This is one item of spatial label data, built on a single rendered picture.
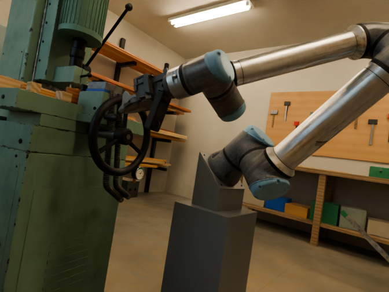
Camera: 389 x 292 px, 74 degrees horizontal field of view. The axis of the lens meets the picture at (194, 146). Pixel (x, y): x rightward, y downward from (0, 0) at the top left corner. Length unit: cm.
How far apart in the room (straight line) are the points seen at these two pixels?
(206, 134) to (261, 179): 369
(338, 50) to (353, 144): 289
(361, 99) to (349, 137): 288
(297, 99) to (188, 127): 204
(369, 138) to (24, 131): 358
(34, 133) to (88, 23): 51
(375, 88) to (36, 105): 107
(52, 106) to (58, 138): 11
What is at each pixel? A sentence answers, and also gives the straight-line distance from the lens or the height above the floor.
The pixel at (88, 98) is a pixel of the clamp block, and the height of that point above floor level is 93.
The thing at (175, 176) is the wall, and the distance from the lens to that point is 501.
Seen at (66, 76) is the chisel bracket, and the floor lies 102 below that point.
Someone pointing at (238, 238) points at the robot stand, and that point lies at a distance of 124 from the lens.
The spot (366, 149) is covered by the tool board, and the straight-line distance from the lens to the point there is 382.
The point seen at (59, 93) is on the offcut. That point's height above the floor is 92.
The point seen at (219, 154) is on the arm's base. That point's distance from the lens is 122.
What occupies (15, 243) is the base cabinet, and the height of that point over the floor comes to 42.
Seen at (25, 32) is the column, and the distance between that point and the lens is 142.
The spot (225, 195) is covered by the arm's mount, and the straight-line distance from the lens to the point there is 121.
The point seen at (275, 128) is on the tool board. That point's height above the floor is 138.
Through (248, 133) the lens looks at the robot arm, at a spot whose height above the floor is 91.
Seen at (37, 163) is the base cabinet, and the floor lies 68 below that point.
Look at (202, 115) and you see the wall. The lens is 479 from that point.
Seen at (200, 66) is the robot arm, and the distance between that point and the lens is 68.
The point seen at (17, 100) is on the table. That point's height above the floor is 86.
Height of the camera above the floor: 78
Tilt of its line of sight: 2 degrees up
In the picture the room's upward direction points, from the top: 9 degrees clockwise
